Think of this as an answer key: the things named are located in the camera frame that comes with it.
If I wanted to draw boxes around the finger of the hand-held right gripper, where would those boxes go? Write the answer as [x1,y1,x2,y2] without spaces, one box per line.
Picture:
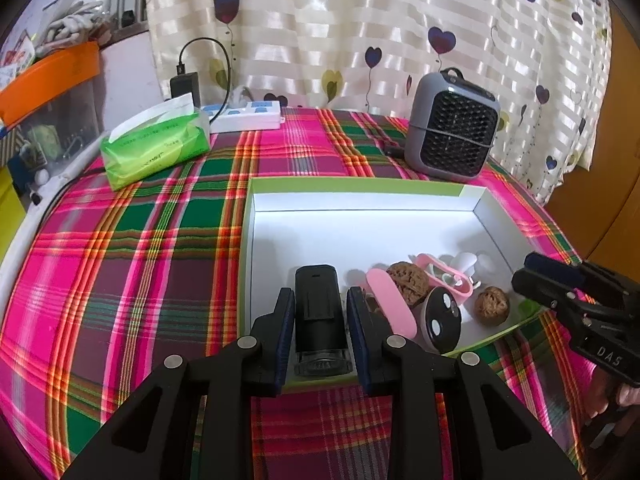
[524,251,627,302]
[510,266,602,327]

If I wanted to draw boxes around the pink plaid tablecloth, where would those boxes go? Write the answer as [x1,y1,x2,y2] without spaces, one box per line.
[0,106,601,480]

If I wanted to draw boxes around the grey space heater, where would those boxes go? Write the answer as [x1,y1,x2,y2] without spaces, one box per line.
[404,67,502,181]

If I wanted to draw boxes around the white plug adapter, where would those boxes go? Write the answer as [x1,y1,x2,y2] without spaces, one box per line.
[452,251,497,291]

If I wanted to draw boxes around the green tissue pack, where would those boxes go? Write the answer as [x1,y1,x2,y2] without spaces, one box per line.
[100,94,212,192]

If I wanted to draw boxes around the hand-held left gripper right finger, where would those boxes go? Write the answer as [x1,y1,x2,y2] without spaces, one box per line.
[346,285,576,480]

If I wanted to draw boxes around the black charger cable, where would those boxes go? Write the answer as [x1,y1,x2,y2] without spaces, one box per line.
[176,37,233,126]

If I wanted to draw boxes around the orange bin lid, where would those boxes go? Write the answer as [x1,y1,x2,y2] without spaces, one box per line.
[0,41,101,126]

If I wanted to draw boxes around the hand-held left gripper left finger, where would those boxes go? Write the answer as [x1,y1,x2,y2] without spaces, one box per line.
[60,286,297,480]

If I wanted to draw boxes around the pink oblong case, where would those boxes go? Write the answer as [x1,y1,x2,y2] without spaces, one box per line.
[365,268,418,341]

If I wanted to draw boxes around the white work gloves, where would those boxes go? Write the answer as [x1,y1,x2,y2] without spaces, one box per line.
[35,0,116,56]

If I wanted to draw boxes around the colourful printed packet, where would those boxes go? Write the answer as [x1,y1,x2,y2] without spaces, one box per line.
[0,35,38,93]

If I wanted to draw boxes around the person's right hand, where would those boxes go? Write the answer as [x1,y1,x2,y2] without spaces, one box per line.
[589,367,640,421]

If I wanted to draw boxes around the wooden cabinet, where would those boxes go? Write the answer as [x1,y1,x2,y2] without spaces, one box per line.
[542,5,640,261]

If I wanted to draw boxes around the clear storage bin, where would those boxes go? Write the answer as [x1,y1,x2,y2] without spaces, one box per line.
[5,77,106,181]

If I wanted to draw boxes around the white power strip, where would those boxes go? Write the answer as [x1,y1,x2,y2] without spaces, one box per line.
[200,100,285,135]

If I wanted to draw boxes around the black round disc white dots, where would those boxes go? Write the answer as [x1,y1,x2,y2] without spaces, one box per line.
[425,286,463,353]

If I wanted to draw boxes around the black charger adapter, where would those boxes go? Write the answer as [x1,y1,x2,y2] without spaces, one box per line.
[170,73,202,110]

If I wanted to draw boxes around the yellow-green cardboard box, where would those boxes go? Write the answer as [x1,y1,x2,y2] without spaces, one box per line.
[0,165,28,246]

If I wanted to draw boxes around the small brown walnut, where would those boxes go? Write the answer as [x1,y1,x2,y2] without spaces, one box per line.
[474,286,512,328]

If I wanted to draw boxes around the green and white cardboard box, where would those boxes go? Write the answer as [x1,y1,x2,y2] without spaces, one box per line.
[236,176,551,361]

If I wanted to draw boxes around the pink clip with grey pads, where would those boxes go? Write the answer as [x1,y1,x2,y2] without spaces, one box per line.
[410,253,475,297]

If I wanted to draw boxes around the large brown walnut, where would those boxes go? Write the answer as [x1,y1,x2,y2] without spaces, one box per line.
[386,261,431,307]

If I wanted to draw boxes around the cream heart-print curtain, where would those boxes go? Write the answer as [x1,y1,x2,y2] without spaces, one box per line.
[145,0,613,206]

